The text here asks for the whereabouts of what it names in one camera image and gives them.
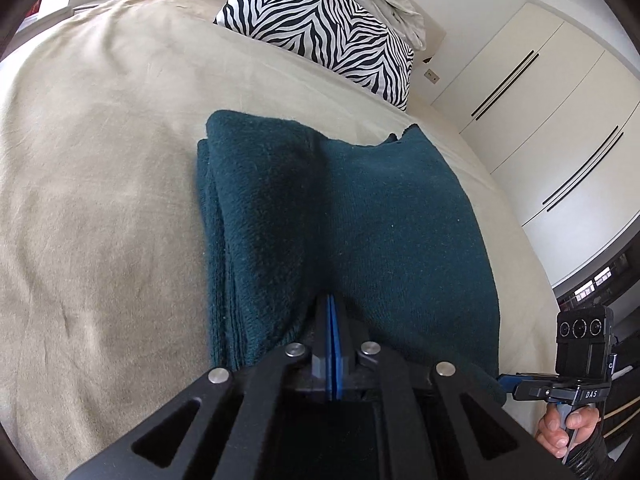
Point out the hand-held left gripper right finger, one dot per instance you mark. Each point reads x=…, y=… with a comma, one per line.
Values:
x=337, y=350

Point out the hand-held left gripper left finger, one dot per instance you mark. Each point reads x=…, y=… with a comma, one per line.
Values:
x=320, y=340

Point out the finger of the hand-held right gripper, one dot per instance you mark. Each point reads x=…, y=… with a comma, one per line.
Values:
x=506, y=382

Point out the dark teal towel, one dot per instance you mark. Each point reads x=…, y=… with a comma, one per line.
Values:
x=375, y=220

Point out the person's right forearm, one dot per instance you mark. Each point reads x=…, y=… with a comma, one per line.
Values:
x=592, y=455

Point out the person's right hand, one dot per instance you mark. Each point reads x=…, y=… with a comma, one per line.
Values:
x=550, y=435

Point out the white wardrobe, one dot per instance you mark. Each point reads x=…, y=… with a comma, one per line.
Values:
x=540, y=160

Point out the beige bed blanket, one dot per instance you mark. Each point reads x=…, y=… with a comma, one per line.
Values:
x=100, y=185

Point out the zebra print pillow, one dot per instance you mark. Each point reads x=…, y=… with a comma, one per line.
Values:
x=310, y=15

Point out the beige padded headboard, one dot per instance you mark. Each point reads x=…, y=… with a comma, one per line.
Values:
x=436, y=35

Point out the white crumpled pillow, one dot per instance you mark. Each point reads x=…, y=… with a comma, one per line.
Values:
x=395, y=5

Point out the beige nightstand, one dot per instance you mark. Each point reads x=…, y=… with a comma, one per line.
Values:
x=90, y=8

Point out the red box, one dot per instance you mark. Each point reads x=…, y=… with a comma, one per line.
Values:
x=34, y=7

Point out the beige wall socket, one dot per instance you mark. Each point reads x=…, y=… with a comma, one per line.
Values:
x=432, y=76

